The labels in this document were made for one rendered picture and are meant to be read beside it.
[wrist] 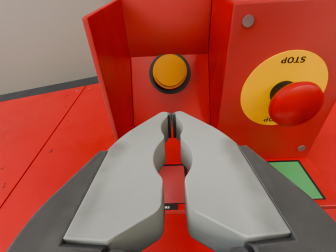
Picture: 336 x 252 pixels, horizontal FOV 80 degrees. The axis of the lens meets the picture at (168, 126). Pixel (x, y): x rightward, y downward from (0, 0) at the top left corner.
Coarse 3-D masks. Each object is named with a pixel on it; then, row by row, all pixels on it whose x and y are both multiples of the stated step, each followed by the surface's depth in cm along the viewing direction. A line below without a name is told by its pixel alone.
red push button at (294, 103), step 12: (276, 84) 17; (288, 84) 15; (300, 84) 15; (312, 84) 15; (276, 96) 15; (288, 96) 15; (300, 96) 15; (312, 96) 15; (276, 108) 16; (288, 108) 15; (300, 108) 15; (312, 108) 15; (276, 120) 16; (288, 120) 16; (300, 120) 16
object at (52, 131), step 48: (0, 96) 103; (48, 96) 89; (96, 96) 80; (0, 144) 65; (48, 144) 60; (96, 144) 55; (0, 192) 48; (48, 192) 45; (0, 240) 38; (192, 240) 31
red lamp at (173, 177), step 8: (168, 168) 22; (176, 168) 22; (168, 176) 21; (176, 176) 21; (184, 176) 21; (168, 184) 20; (176, 184) 20; (184, 184) 20; (168, 192) 20; (176, 192) 20; (184, 192) 20; (168, 200) 19; (176, 200) 19; (184, 200) 19
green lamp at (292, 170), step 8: (280, 168) 21; (288, 168) 21; (296, 168) 21; (288, 176) 20; (296, 176) 20; (304, 176) 20; (296, 184) 20; (304, 184) 20; (312, 184) 20; (312, 192) 19
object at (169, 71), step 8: (168, 56) 22; (176, 56) 22; (160, 64) 22; (168, 64) 22; (176, 64) 22; (184, 64) 22; (160, 72) 22; (168, 72) 22; (176, 72) 22; (184, 72) 22; (160, 80) 22; (168, 80) 22; (176, 80) 22; (168, 88) 22
